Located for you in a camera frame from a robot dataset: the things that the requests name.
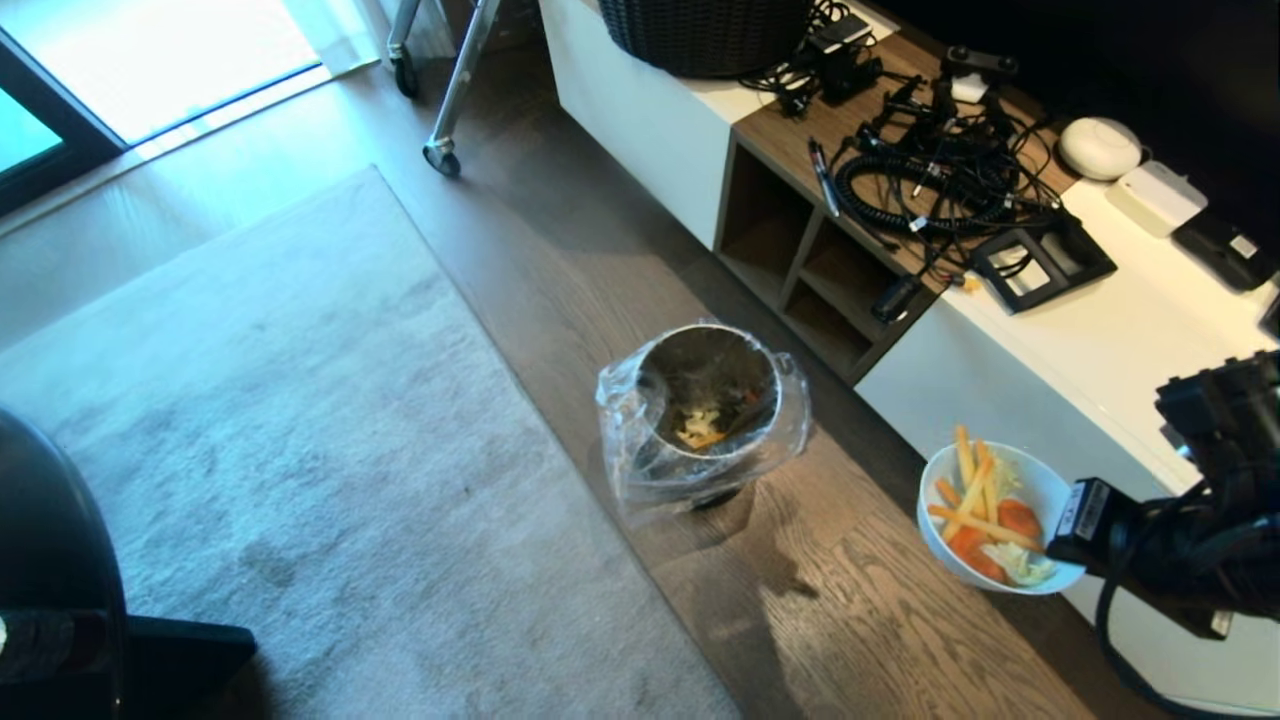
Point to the black square frame holder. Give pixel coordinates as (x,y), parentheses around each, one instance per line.
(1085,262)

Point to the dark framed glass door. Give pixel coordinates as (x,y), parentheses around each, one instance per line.
(60,150)

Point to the pale cabbage piece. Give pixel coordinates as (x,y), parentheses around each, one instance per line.
(1022,565)
(1005,478)

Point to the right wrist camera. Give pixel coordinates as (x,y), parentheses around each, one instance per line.
(1215,405)

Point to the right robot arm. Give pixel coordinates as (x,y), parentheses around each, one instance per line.
(1215,560)

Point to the grey rug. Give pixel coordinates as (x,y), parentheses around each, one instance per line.
(300,450)

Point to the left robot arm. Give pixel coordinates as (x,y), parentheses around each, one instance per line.
(50,540)

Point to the orange carrot slice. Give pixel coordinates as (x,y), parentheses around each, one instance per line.
(1020,518)
(972,555)

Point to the white curtain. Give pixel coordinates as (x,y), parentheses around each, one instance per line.
(335,30)

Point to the black power adapter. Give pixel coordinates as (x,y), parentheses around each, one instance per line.
(840,55)

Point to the black pen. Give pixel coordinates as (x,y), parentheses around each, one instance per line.
(824,178)

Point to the round white device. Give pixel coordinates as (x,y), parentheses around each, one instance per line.
(1100,148)

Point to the white and wood sideboard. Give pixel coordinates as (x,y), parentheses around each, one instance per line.
(1120,340)

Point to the yellow fry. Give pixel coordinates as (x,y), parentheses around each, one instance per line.
(968,500)
(985,527)
(965,460)
(987,480)

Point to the food scraps pile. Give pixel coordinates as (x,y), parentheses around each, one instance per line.
(700,427)

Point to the white bowl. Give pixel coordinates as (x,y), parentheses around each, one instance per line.
(1048,490)

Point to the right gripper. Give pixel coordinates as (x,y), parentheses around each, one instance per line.
(1092,528)

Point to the white rectangular box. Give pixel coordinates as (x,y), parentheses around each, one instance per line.
(1158,196)

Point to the metal wheeled stand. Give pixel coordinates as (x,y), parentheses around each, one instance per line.
(458,85)

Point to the flat black device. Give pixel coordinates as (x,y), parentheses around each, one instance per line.
(1222,250)

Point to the small orange carrot piece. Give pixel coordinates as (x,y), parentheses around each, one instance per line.
(947,491)

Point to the small white adapter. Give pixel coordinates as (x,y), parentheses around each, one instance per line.
(968,87)

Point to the steel bin with plastic liner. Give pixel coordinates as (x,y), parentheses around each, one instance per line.
(625,430)

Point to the round metal trash bin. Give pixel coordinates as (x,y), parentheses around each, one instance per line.
(700,365)

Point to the dark wicker basket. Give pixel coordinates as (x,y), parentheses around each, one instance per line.
(700,35)

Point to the black bar camera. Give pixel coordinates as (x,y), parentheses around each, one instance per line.
(982,61)

